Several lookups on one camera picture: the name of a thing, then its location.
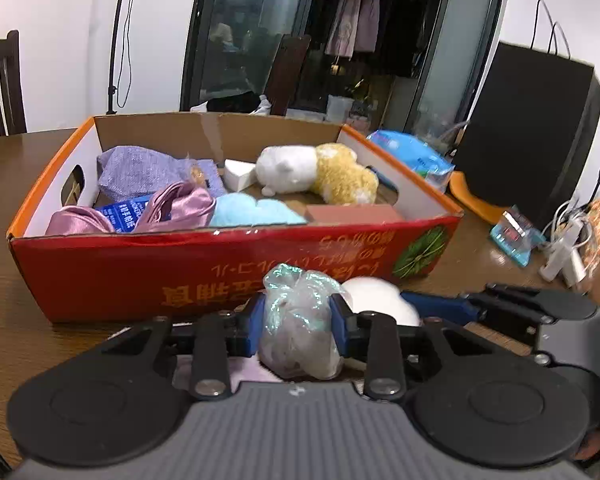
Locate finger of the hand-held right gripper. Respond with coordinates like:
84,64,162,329
484,282,599,325
399,289,487,327

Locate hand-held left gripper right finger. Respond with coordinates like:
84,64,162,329
328,291,501,402

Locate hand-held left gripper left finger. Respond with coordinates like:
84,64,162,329
100,292,267,402

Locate iridescent plastic bag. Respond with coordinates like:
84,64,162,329
257,262,347,381

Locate white round puff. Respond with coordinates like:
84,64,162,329
340,277,422,332

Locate pink brown sponge block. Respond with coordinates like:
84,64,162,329
305,203,404,225

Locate red orange cardboard box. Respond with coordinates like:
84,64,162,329
6,111,465,325

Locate light blue fluffy cloth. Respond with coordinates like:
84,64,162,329
208,193,309,227

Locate purple satin cloth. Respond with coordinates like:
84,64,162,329
45,181,217,235

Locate white wedge sponge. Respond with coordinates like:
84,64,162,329
223,158,259,194

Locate blue tissue packet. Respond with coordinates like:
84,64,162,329
93,198,172,234

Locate person's right hand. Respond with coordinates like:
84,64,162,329
572,427,600,471

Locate white power strip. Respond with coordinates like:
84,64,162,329
538,220,588,287

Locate small teal packet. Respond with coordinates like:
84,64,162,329
489,204,547,267

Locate orange paper envelope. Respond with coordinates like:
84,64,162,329
448,170,512,224

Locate blue wet wipes packet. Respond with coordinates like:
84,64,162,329
366,129,456,194

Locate white and yellow plush toy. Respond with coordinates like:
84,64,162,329
255,142,380,206

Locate clear glass cup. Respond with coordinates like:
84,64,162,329
414,119,472,157

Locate black paper bag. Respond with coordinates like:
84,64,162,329
452,0,600,232

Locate purple knitted cloth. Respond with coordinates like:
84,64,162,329
97,145,227,201

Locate white plastic container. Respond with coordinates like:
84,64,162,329
325,94,354,124

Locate black and white cloth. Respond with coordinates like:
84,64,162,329
189,90,274,115

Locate black framed glass door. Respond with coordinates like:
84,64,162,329
179,0,512,133

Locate hanging pink clothes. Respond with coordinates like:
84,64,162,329
324,0,405,57

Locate dark wooden chair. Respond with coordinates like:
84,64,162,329
0,30,28,140

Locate white cable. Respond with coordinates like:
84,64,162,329
542,197,597,251

